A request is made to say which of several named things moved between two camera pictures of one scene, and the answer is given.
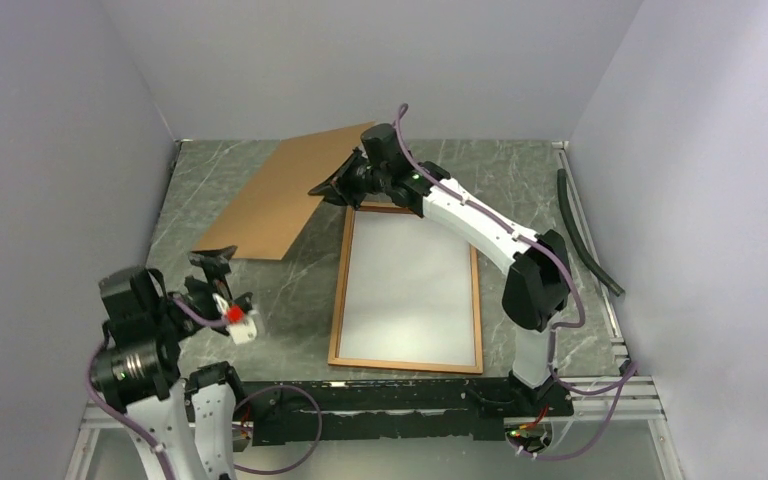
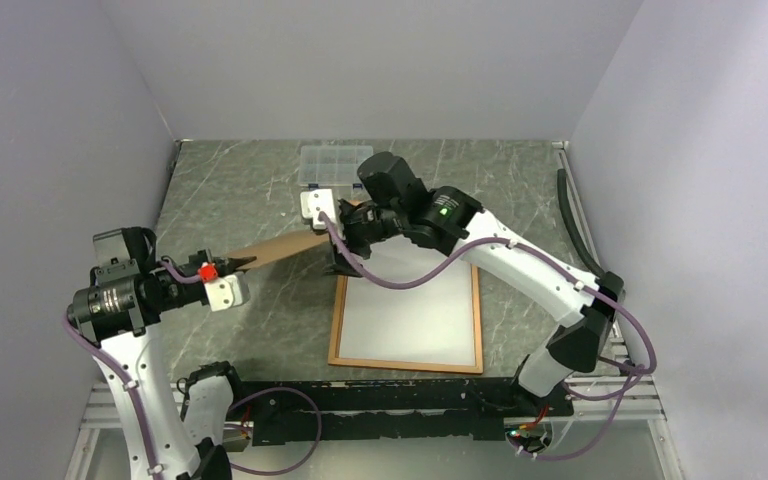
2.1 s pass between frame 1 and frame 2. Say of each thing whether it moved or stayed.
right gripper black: moved
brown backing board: moved
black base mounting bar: stayed
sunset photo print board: stayed
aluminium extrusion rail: stayed
